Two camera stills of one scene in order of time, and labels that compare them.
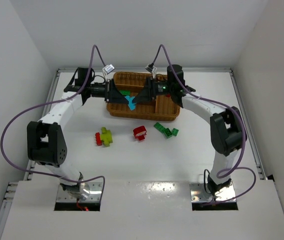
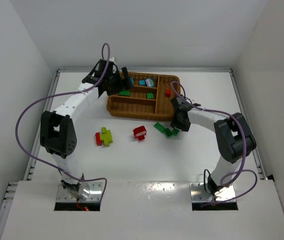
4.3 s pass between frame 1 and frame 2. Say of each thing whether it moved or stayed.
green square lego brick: stayed
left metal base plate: stayed
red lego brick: stayed
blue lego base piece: moved
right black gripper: moved
